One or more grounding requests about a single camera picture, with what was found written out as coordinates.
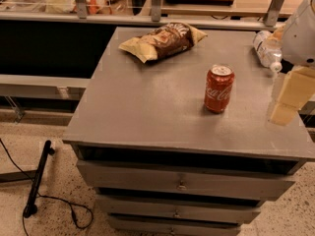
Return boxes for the top grey drawer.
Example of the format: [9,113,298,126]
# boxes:
[77,160,294,201]

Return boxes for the grey metal rail frame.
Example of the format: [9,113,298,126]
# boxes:
[0,0,315,116]

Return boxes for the grey drawer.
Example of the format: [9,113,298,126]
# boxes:
[77,160,294,201]
[96,195,260,224]
[109,215,240,236]

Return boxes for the clear plastic water bottle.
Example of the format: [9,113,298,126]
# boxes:
[253,30,283,73]

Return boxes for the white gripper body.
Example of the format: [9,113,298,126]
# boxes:
[282,0,315,67]

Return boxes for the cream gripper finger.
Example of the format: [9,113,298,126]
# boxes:
[269,66,315,126]

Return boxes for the bottom grey drawer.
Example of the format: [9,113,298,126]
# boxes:
[109,215,240,236]

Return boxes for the black stand leg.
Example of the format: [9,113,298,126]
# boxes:
[0,140,56,218]

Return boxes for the brown yellow chip bag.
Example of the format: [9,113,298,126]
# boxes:
[119,23,207,63]

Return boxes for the middle grey drawer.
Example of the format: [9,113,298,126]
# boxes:
[96,195,260,224]

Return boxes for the red coca-cola can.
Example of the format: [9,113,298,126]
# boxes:
[204,64,234,113]

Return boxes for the black floor cable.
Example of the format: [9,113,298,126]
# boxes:
[0,138,95,236]

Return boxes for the grey drawer cabinet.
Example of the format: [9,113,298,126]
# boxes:
[62,27,315,236]

